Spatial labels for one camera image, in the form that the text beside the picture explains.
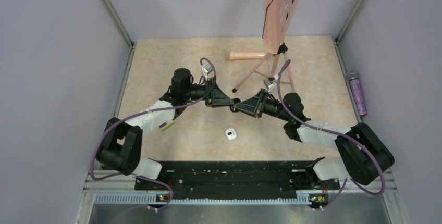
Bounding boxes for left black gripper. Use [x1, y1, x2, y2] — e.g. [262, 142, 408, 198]
[183, 77, 234, 108]

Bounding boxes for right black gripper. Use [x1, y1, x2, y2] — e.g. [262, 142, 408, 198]
[235, 88, 291, 121]

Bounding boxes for white earbud charging case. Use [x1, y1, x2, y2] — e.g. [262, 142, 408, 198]
[225, 128, 238, 141]

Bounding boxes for pink music stand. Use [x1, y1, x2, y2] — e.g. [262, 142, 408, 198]
[226, 0, 300, 93]

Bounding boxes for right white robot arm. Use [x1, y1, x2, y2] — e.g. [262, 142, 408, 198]
[230, 89, 395, 189]

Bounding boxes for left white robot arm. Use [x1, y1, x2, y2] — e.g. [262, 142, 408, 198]
[93, 68, 235, 189]

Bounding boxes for purple and wood blocks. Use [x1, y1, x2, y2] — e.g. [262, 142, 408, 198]
[159, 120, 174, 132]

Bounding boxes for purple glitter bottle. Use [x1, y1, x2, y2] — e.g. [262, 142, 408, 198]
[347, 72, 367, 116]

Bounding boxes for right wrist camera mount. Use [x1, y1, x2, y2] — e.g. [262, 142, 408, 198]
[263, 77, 277, 93]

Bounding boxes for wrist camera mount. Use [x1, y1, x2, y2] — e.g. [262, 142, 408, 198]
[200, 63, 214, 80]
[263, 77, 277, 93]

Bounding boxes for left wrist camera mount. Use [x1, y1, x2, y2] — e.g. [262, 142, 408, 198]
[200, 63, 214, 80]

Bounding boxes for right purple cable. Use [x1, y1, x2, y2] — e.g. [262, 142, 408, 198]
[276, 59, 386, 211]

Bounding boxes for purple cable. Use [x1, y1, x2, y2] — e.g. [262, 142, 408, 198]
[89, 57, 217, 213]
[276, 59, 386, 211]

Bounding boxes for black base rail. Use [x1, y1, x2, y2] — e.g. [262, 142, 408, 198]
[132, 160, 341, 203]

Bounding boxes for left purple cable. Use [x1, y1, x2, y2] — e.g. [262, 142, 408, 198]
[89, 57, 217, 213]

